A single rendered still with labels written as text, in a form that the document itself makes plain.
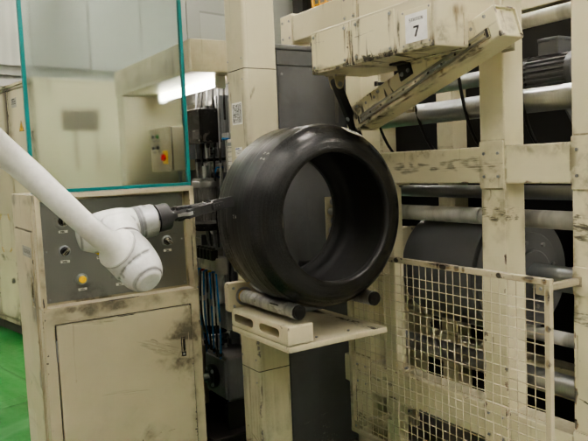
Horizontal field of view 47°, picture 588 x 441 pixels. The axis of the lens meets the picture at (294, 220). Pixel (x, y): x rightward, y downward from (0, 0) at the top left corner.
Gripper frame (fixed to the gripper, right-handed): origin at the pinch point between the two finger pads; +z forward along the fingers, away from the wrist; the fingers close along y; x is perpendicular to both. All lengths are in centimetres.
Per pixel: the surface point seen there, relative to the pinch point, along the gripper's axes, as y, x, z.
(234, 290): 23.9, 32.2, 9.9
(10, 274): 430, 72, -1
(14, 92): 391, -73, 27
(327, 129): -9.3, -15.3, 33.7
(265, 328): 6.5, 42.1, 10.1
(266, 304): 5.0, 34.1, 11.1
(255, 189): -8.1, -2.7, 7.2
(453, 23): -36, -39, 63
